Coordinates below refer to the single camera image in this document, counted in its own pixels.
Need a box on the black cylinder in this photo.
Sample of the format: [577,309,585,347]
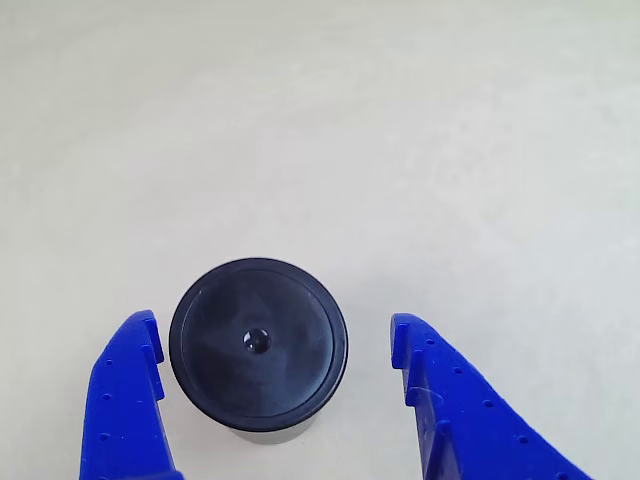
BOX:
[168,257,350,444]

